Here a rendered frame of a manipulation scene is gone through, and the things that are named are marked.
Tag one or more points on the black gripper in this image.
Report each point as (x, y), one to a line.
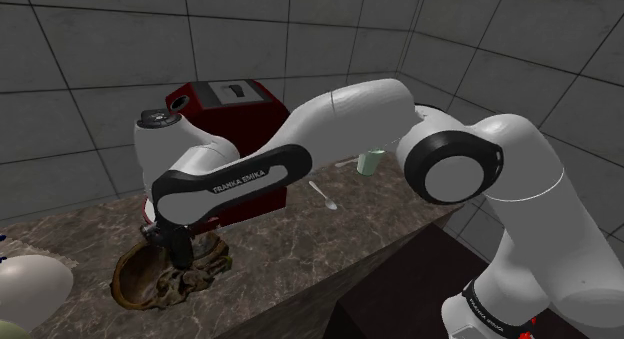
(180, 248)

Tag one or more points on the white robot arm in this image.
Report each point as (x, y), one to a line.
(531, 216)

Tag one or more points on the brown rugged bowl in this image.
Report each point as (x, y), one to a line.
(141, 279)

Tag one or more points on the red coffee machine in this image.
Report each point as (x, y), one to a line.
(244, 116)

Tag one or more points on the silver spoon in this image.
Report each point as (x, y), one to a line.
(323, 196)

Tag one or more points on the white rounded vessel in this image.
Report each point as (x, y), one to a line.
(29, 291)

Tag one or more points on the olive green round thing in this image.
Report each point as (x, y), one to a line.
(10, 330)

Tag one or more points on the pale green cup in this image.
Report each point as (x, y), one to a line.
(369, 163)

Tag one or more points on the dark robot stand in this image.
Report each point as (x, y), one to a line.
(414, 289)

